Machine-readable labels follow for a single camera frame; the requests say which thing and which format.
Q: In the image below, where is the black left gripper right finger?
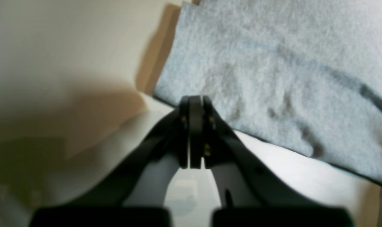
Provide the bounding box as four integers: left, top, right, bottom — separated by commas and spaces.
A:
190, 96, 319, 208

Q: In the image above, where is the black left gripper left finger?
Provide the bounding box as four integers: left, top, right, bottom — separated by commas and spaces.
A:
68, 96, 190, 207

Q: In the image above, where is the grey T-shirt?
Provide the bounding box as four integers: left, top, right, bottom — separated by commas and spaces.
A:
153, 0, 382, 185

